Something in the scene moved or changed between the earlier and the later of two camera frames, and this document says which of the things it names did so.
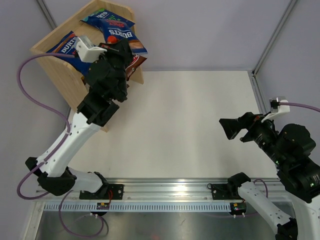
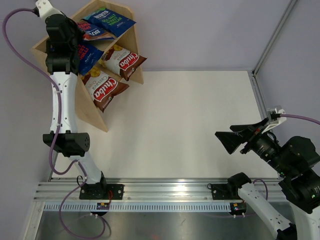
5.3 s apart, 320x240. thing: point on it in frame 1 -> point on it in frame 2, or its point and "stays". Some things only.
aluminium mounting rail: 148,189 stays
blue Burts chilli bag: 114,30 -> 93,33
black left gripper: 120,49 -> 78,33
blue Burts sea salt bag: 106,14 stays
